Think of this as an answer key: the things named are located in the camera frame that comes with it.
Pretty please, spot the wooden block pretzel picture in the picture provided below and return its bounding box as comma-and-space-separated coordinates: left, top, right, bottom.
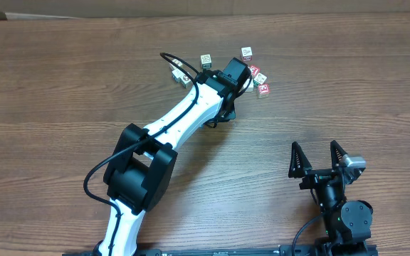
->
243, 80, 254, 92

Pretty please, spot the wooden block teal side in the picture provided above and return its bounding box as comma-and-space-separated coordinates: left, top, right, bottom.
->
253, 73, 267, 86

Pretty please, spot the wooden block round picture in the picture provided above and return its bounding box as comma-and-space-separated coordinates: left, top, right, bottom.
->
181, 74, 193, 88

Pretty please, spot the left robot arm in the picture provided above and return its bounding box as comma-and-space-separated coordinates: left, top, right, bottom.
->
93, 58, 251, 255

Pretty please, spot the wooden block green side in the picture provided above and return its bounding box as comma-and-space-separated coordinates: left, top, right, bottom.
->
200, 54, 212, 69

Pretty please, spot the wooden block letter blue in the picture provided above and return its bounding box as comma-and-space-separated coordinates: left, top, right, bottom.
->
172, 69, 184, 83

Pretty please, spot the wooden block brown picture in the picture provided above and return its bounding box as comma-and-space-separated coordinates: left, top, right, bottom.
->
169, 58, 183, 70

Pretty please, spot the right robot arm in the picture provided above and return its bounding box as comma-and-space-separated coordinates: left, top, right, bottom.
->
288, 140, 378, 256

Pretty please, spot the wooden block red side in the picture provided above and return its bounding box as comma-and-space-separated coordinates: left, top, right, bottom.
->
241, 47, 253, 62

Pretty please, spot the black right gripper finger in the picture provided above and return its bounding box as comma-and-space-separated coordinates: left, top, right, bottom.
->
330, 140, 348, 169
288, 142, 312, 178

